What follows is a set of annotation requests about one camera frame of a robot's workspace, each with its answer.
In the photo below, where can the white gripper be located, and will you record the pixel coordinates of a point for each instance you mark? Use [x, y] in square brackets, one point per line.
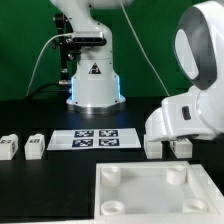
[176, 118]

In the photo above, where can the white square tabletop tray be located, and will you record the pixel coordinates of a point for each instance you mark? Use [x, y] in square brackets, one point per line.
[148, 193]

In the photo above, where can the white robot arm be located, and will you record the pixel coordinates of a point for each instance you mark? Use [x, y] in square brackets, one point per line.
[199, 50]

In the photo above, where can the white marker sheet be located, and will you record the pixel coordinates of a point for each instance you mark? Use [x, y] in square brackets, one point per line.
[82, 139]

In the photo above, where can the white L-shaped obstacle wall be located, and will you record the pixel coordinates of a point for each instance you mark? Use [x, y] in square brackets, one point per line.
[205, 189]

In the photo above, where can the black camera stand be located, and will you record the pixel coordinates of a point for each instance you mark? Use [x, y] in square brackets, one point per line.
[68, 50]

